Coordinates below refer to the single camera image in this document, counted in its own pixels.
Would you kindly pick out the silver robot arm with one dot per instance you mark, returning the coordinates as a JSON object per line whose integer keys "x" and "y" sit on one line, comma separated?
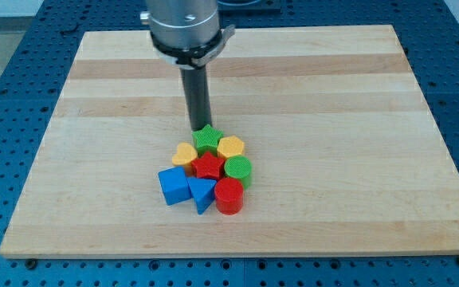
{"x": 186, "y": 33}

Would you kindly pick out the yellow pentagon block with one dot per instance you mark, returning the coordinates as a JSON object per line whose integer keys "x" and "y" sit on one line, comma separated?
{"x": 230, "y": 146}

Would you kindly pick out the green star block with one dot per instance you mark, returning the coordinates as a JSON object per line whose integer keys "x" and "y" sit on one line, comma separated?
{"x": 207, "y": 139}

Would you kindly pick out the green cylinder block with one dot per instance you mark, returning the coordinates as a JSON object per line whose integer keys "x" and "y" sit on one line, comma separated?
{"x": 239, "y": 167}

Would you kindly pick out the red star block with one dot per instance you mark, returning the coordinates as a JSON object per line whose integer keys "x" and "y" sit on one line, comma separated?
{"x": 208, "y": 166}

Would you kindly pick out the yellow heart block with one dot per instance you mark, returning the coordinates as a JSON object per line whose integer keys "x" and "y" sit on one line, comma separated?
{"x": 184, "y": 156}

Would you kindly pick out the red cylinder block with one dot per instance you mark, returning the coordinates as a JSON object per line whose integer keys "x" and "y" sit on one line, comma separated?
{"x": 229, "y": 196}

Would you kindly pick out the blue triangle block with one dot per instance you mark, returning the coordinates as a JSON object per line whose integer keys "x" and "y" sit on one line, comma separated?
{"x": 202, "y": 191}

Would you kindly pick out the blue cube block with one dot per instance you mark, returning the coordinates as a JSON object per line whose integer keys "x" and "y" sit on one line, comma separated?
{"x": 174, "y": 185}

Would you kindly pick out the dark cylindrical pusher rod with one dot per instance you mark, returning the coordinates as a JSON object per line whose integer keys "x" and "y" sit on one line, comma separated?
{"x": 196, "y": 91}

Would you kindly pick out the wooden board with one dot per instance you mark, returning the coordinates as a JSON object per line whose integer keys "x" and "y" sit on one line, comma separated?
{"x": 347, "y": 157}

